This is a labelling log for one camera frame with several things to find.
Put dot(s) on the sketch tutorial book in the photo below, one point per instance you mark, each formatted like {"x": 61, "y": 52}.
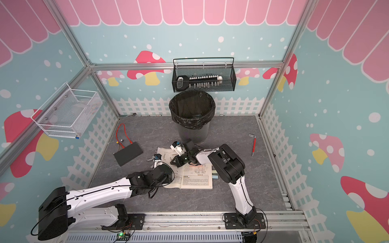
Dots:
{"x": 187, "y": 176}

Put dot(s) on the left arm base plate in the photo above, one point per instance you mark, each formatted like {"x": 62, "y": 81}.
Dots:
{"x": 133, "y": 220}

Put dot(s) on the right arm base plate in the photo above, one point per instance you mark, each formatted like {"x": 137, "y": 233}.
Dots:
{"x": 237, "y": 221}

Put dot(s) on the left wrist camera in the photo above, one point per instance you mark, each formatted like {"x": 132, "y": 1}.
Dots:
{"x": 157, "y": 160}

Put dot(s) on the black flat box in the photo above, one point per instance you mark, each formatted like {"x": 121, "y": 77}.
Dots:
{"x": 127, "y": 154}

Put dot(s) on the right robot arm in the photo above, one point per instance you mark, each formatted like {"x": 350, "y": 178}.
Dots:
{"x": 228, "y": 166}

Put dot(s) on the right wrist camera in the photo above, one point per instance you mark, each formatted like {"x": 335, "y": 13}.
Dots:
{"x": 178, "y": 148}

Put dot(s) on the red handled hex key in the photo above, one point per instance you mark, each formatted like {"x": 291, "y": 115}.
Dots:
{"x": 254, "y": 144}

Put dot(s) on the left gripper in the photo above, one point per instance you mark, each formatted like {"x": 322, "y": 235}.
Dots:
{"x": 168, "y": 179}

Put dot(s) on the mesh trash bin black bag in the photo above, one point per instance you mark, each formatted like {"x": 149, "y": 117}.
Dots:
{"x": 192, "y": 111}

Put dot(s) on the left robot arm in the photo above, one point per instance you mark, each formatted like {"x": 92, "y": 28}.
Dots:
{"x": 64, "y": 209}

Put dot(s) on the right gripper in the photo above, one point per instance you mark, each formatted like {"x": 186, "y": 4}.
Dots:
{"x": 178, "y": 162}

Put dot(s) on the white wire wall basket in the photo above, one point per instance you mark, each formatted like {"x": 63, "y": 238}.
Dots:
{"x": 68, "y": 112}

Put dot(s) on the black wire wall basket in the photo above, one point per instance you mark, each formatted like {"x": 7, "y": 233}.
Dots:
{"x": 209, "y": 66}

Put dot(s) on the small circuit board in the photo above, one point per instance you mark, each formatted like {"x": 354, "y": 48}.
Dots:
{"x": 123, "y": 236}

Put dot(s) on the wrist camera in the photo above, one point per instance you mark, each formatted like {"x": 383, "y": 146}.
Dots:
{"x": 178, "y": 148}
{"x": 157, "y": 160}

